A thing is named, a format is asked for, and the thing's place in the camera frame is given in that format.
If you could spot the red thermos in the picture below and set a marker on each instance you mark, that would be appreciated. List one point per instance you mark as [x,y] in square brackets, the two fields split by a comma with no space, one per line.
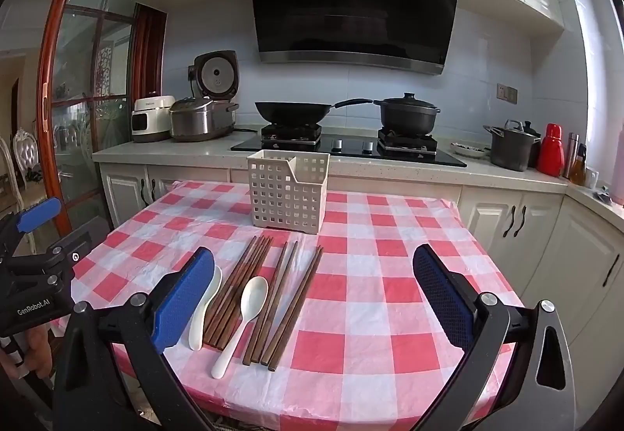
[551,153]

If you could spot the white lower kitchen cabinet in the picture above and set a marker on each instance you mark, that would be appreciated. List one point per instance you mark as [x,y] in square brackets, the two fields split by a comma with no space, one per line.
[124,190]
[575,255]

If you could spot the row of wooden chopsticks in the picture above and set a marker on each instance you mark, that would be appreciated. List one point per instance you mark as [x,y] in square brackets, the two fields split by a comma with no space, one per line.
[234,294]

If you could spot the amber oil bottle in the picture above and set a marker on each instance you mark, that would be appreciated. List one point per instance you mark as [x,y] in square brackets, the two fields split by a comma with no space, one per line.
[579,170]

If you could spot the white perforated plastic basket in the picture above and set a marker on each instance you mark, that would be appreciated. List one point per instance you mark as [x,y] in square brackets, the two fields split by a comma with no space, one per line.
[287,197]

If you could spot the black range hood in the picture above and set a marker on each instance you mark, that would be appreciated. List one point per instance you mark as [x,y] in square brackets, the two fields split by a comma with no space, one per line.
[351,12]

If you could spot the black wok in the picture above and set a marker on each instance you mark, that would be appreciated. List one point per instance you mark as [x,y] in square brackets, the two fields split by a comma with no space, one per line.
[292,112]

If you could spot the steel bottle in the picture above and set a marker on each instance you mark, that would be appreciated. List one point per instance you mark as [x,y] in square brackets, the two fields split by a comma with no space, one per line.
[572,156]

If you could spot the grey lidded stockpot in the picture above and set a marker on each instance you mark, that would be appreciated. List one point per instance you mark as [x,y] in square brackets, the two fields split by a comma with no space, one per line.
[509,151]

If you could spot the white plate with food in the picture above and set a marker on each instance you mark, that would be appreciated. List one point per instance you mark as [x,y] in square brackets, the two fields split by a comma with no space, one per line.
[468,150]

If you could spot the white electric cooker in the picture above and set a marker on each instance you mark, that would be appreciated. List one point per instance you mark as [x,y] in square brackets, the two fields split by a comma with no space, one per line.
[148,119]

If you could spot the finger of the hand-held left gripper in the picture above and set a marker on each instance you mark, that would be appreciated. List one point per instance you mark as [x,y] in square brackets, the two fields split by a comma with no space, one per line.
[68,251]
[39,214]

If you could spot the red wooden glass door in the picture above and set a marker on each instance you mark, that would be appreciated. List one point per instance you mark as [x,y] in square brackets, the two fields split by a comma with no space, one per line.
[148,51]

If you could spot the white ornate chair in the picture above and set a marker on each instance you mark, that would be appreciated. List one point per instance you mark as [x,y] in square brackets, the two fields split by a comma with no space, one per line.
[24,146]

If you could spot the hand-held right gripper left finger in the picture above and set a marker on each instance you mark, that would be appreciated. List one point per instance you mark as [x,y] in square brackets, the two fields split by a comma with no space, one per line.
[183,302]

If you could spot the black kettle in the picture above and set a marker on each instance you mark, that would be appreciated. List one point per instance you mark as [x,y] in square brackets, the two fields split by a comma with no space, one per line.
[532,129]

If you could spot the black glass gas stove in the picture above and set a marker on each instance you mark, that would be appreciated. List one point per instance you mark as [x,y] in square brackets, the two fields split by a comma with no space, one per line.
[346,143]

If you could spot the wall socket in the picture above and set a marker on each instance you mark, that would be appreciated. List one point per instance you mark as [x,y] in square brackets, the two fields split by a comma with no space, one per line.
[507,93]

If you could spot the black lidded cooking pot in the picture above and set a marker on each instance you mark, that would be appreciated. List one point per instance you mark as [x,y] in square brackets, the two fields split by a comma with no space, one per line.
[407,117]

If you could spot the red white checkered tablecloth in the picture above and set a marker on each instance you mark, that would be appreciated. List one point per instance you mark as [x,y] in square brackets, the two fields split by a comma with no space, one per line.
[380,314]

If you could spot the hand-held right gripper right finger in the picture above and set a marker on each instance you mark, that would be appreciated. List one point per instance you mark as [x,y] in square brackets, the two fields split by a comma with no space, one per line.
[443,302]

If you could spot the white ceramic spoon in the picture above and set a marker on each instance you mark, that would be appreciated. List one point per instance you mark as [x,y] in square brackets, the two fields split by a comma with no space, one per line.
[254,294]
[199,331]

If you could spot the silver rice cooker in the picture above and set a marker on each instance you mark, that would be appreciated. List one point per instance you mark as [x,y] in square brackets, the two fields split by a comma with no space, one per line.
[200,121]

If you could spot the person's left hand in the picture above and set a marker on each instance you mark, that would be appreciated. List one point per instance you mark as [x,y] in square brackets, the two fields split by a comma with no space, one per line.
[36,350]

